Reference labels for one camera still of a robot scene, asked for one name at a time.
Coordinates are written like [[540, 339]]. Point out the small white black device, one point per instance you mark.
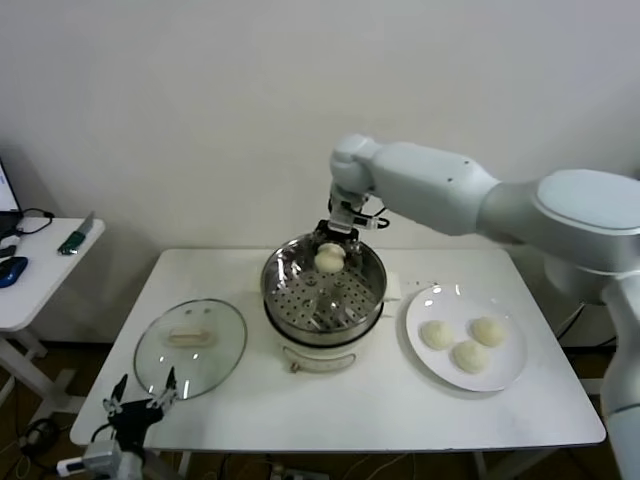
[[9, 247]]

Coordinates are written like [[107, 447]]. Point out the white steamed baozi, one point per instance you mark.
[[436, 335], [328, 259], [470, 357], [487, 331]]

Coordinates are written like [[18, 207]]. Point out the white electric cooking pot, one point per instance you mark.
[[320, 357]]

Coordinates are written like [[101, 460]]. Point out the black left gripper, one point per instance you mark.
[[132, 420]]

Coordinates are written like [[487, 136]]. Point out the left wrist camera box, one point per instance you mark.
[[70, 466]]

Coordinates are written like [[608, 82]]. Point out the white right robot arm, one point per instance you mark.
[[450, 190]]

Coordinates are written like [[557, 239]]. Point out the white side table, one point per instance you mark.
[[45, 270]]

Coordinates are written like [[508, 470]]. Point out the black laptop base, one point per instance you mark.
[[7, 222]]

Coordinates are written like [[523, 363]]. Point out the blue computer mouse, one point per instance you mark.
[[12, 272]]

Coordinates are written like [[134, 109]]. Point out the stainless steel steamer basket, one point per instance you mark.
[[300, 305]]

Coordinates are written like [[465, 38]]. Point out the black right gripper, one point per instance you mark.
[[340, 237]]

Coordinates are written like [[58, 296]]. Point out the round glass pot lid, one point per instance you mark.
[[200, 360]]

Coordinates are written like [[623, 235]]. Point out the white stand base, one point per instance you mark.
[[592, 386]]

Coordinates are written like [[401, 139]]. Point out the round white plate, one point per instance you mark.
[[435, 370]]

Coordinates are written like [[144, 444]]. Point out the laptop screen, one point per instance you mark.
[[6, 192]]

